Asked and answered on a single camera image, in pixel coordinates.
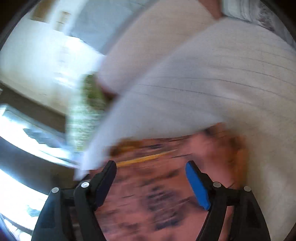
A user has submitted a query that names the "green patterned pillow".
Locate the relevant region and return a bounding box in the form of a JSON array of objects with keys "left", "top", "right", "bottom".
[{"left": 66, "top": 73, "right": 108, "bottom": 152}]

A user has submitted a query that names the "grey pillow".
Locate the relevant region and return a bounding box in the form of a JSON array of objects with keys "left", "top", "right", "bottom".
[{"left": 70, "top": 1, "right": 149, "bottom": 55}]

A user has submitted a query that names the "orange floral blouse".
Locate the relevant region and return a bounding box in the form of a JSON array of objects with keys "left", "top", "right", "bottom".
[{"left": 95, "top": 123, "right": 248, "bottom": 240}]

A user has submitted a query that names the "pink bolster cushion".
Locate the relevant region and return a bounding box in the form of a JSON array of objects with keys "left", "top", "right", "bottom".
[{"left": 96, "top": 1, "right": 222, "bottom": 99}]

